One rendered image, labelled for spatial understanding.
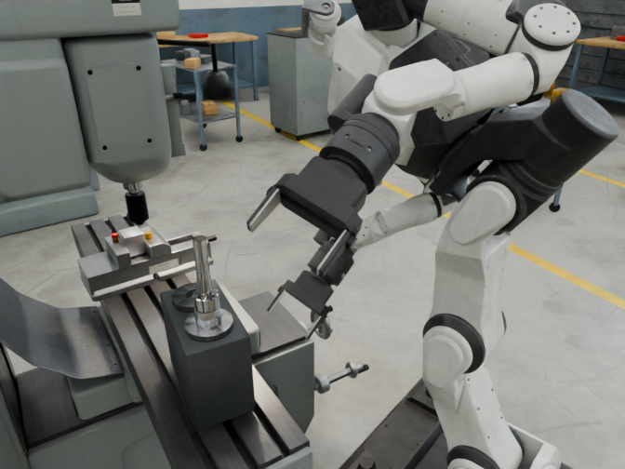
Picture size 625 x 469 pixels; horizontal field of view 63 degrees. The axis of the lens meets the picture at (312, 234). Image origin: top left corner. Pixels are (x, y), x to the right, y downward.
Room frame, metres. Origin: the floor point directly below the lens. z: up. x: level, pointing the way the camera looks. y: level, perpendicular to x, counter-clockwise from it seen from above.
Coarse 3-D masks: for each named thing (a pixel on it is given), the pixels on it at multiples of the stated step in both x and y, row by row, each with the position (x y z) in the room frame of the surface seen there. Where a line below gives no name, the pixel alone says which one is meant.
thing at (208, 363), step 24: (192, 288) 0.88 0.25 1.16; (168, 312) 0.81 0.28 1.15; (192, 312) 0.81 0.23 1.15; (168, 336) 0.85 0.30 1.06; (192, 336) 0.73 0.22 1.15; (216, 336) 0.73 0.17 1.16; (240, 336) 0.74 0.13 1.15; (192, 360) 0.69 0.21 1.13; (216, 360) 0.71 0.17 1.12; (240, 360) 0.73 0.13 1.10; (192, 384) 0.69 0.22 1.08; (216, 384) 0.71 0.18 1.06; (240, 384) 0.73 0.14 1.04; (192, 408) 0.70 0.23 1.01; (216, 408) 0.71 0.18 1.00; (240, 408) 0.73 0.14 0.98
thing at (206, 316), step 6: (198, 306) 0.75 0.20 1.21; (204, 306) 0.74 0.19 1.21; (210, 306) 0.75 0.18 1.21; (216, 306) 0.76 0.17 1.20; (198, 312) 0.75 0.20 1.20; (204, 312) 0.74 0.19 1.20; (210, 312) 0.75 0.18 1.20; (216, 312) 0.75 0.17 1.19; (198, 318) 0.75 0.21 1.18; (204, 318) 0.74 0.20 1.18; (210, 318) 0.75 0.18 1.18; (216, 318) 0.75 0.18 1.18; (198, 324) 0.75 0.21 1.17; (204, 324) 0.74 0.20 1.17; (210, 324) 0.75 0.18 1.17; (216, 324) 0.75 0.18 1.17
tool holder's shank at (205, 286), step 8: (200, 240) 0.76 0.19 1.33; (200, 248) 0.76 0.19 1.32; (200, 256) 0.76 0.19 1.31; (200, 264) 0.76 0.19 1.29; (208, 264) 0.77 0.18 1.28; (200, 272) 0.76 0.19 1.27; (208, 272) 0.76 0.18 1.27; (200, 280) 0.76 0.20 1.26; (208, 280) 0.76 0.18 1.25; (200, 288) 0.75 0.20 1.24; (208, 288) 0.76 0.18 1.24
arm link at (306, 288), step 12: (324, 252) 1.01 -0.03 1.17; (312, 264) 1.00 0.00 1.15; (336, 264) 0.99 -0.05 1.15; (300, 276) 0.98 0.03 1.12; (312, 276) 0.98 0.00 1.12; (324, 276) 0.98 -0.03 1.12; (336, 276) 0.98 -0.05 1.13; (288, 288) 0.96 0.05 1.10; (300, 288) 0.96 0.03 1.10; (312, 288) 0.97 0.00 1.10; (324, 288) 0.97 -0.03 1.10; (300, 300) 0.95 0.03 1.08; (312, 300) 0.95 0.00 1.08; (324, 300) 0.95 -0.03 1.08; (324, 312) 0.94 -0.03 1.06
